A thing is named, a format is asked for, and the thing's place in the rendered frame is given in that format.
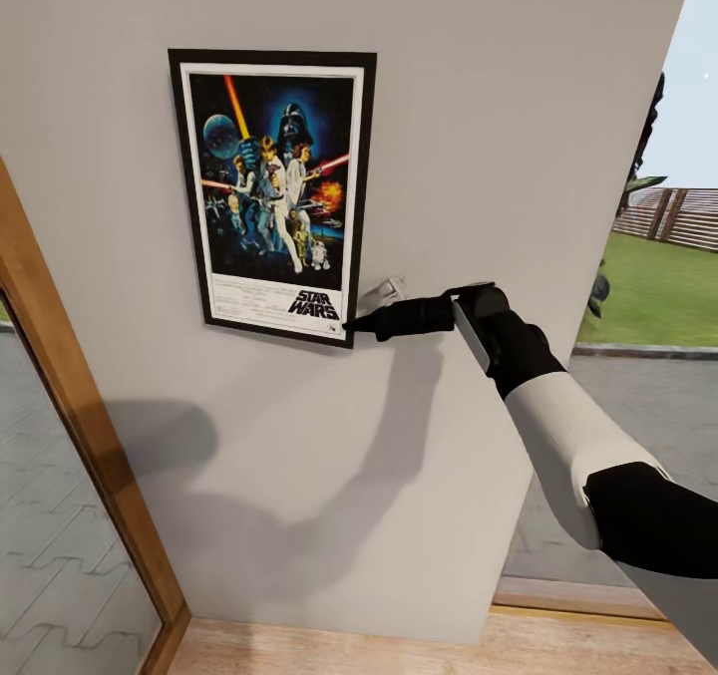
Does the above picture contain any poster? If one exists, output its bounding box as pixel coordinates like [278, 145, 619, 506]
[167, 48, 378, 349]

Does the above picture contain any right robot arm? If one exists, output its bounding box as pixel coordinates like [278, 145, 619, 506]
[342, 274, 718, 670]

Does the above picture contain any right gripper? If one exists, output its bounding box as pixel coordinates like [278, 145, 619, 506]
[342, 297, 429, 343]

